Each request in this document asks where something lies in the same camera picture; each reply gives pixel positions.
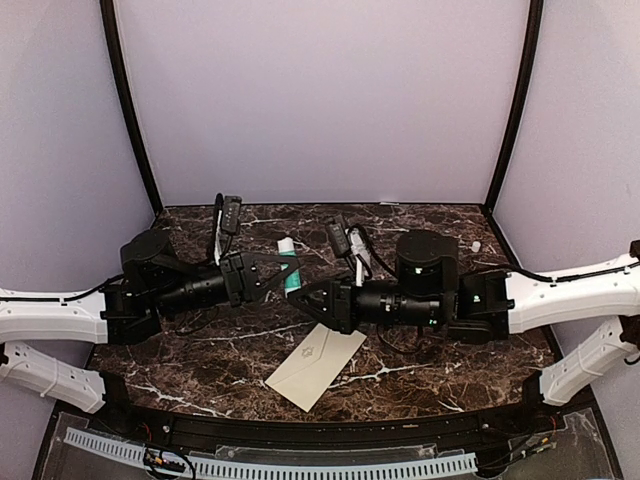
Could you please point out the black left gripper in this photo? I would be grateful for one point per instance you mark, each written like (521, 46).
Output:
(236, 280)

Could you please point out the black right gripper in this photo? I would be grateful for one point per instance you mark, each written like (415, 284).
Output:
(337, 310)

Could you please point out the cream paper envelope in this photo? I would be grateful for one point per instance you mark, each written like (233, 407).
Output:
(304, 376)

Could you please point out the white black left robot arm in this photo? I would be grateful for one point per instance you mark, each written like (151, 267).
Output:
(124, 310)

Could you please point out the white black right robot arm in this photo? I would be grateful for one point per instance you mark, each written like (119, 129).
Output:
(491, 304)

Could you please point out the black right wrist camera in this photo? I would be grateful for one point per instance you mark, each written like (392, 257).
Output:
(337, 236)

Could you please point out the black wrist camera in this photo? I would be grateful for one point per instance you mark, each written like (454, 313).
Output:
(337, 236)
(230, 216)

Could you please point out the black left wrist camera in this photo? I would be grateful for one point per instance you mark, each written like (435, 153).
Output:
(230, 216)

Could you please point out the black front table rail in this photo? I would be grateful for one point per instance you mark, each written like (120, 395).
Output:
(487, 427)

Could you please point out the white slotted cable duct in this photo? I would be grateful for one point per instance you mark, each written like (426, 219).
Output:
(247, 463)

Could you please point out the black left corner frame post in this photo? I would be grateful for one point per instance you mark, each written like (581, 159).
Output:
(128, 110)

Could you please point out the black corner frame post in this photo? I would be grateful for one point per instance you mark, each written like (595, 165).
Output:
(128, 110)
(521, 88)

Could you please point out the black right corner frame post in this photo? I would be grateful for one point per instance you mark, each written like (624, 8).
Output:
(521, 88)

